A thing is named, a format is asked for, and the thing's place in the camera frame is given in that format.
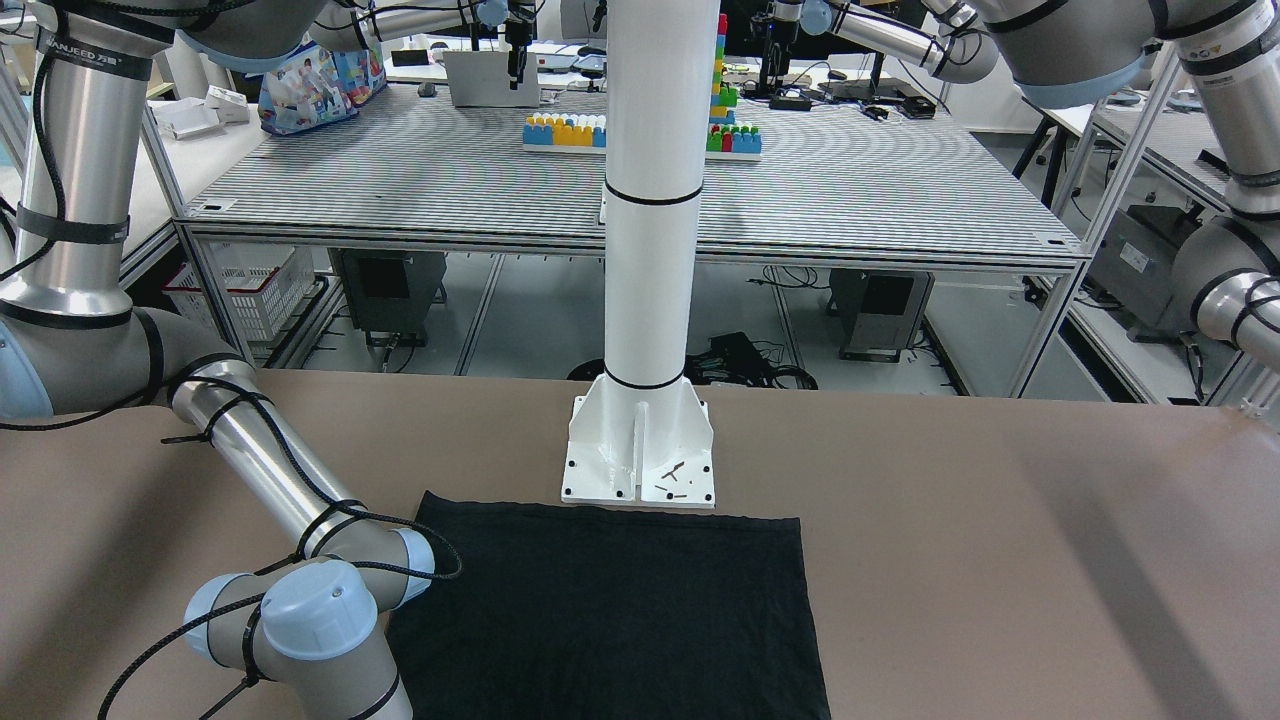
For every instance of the black graphic t-shirt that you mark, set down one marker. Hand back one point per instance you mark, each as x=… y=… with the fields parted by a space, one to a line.
x=573 y=612

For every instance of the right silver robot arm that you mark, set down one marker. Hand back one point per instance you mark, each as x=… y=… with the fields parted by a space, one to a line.
x=74 y=343

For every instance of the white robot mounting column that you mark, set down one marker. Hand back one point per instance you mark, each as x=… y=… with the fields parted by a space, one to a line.
x=641 y=435

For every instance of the colourful toy block set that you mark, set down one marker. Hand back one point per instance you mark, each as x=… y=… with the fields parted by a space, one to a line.
x=725 y=137

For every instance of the striped aluminium work table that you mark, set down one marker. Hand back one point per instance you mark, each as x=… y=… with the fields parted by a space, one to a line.
x=832 y=189

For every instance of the white plastic basket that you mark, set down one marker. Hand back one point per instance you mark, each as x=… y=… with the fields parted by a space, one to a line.
x=264 y=284

